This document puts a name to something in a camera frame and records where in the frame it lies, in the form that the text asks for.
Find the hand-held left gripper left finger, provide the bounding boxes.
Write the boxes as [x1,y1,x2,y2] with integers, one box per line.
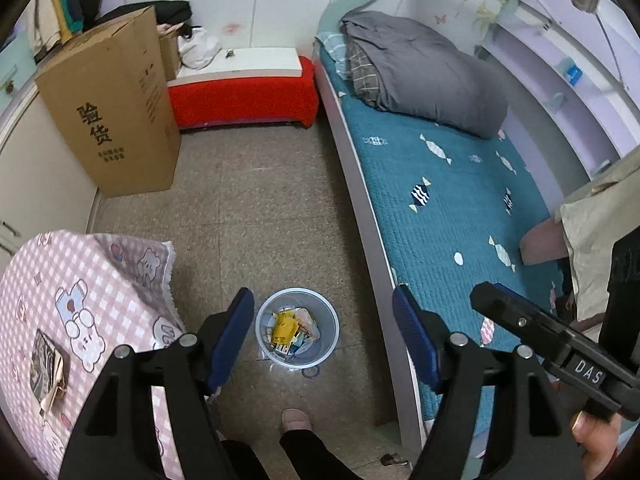
[57,287,256,480]

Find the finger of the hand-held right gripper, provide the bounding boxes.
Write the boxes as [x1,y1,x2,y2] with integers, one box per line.
[470,282,573,362]

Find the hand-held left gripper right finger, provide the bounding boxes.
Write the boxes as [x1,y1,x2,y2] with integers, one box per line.
[391,284,593,480]

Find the yellow wrapper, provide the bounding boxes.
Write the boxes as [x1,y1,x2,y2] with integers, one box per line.
[271,309,301,349]

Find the orange and white snack packet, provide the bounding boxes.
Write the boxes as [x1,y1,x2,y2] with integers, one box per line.
[292,307,321,341]

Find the grey plastic bin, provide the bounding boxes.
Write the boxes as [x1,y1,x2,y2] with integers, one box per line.
[254,287,341,367]

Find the dark gold wrapper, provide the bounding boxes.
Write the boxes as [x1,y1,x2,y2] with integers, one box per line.
[41,352,71,414]

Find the silver printed packet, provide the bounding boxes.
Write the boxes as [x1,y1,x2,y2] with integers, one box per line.
[29,328,65,403]

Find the person's right hand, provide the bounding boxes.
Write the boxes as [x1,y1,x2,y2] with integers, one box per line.
[570,407,622,479]

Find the pink cloth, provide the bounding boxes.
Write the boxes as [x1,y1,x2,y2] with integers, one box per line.
[518,217,569,266]

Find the person's foot in slipper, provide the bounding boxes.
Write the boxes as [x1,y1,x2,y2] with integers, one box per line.
[281,408,314,434]

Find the khaki jacket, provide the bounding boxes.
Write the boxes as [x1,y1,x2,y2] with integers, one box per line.
[554,152,640,324]

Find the person's black trouser leg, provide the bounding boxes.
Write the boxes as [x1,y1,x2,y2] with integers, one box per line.
[219,439,272,480]

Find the bed with teal sheet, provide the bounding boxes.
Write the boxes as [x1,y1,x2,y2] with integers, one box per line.
[312,0,601,461]

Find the pink checked tablecloth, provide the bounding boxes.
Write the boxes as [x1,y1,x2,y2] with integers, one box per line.
[0,229,186,480]

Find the red bench with white top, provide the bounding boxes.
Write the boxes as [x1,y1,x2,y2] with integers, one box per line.
[166,47,321,131]

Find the grey quilt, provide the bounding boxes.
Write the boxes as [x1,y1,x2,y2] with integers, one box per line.
[339,9,510,140]

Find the grey plaid pillow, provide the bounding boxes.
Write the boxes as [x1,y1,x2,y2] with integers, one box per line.
[345,42,387,109]

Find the large cardboard box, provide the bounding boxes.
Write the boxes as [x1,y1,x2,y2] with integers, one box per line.
[34,6,182,199]

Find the small cardboard box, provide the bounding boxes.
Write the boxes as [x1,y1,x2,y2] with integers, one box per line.
[159,27,184,81]

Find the white plastic bag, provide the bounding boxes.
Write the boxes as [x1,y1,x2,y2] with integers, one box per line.
[177,27,223,70]

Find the light blue checked pillow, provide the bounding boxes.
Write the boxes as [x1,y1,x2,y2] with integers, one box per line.
[317,29,354,79]

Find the black clothing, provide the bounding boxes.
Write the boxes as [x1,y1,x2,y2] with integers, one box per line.
[97,0,194,29]

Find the mint green drawer unit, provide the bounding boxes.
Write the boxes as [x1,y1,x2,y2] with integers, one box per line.
[0,35,42,102]

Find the hanging clothes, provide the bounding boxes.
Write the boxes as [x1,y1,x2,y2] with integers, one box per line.
[29,0,104,57]

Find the lilac wall shelf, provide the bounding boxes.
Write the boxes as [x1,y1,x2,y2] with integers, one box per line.
[469,0,640,173]

